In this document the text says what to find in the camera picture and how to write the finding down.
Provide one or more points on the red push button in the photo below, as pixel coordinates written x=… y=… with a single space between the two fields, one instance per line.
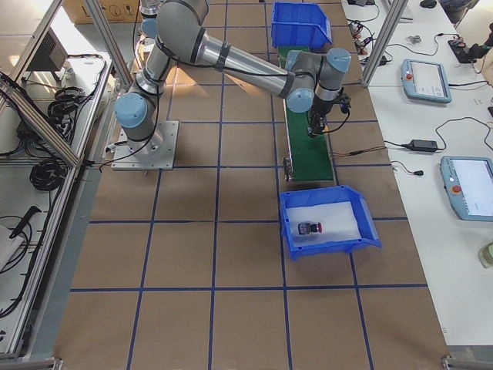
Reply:
x=308 y=228

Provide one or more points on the left blue bin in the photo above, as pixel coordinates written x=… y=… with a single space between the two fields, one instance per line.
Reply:
x=300 y=24

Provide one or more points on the teach pendant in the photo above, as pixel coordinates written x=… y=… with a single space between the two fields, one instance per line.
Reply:
x=425 y=81
x=468 y=184

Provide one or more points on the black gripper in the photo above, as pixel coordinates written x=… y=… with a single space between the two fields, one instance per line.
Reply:
x=319 y=109

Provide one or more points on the teach pendant far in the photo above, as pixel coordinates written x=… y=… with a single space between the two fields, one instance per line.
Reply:
x=425 y=81

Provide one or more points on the blue bin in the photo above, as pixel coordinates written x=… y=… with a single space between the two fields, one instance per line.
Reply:
x=312 y=197
x=300 y=24

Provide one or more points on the teach pendant near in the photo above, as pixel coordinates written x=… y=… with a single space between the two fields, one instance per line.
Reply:
x=468 y=184

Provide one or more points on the right blue bin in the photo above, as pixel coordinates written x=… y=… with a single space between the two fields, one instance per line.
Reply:
x=312 y=197

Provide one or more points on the green conveyor belt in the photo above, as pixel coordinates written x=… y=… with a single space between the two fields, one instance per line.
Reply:
x=308 y=157

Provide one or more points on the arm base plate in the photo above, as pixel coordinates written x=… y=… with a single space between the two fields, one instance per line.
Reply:
x=158 y=154

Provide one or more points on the aluminium profile post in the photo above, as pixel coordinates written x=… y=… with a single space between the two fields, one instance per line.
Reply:
x=383 y=38

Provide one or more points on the white foam pad right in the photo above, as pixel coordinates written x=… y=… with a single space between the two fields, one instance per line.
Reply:
x=336 y=219

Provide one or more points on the cardboard box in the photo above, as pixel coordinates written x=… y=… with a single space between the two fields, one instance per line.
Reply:
x=116 y=11

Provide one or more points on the black power adapter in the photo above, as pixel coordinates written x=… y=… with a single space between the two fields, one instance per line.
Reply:
x=425 y=146

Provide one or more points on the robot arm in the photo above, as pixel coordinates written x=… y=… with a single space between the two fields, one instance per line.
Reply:
x=309 y=83

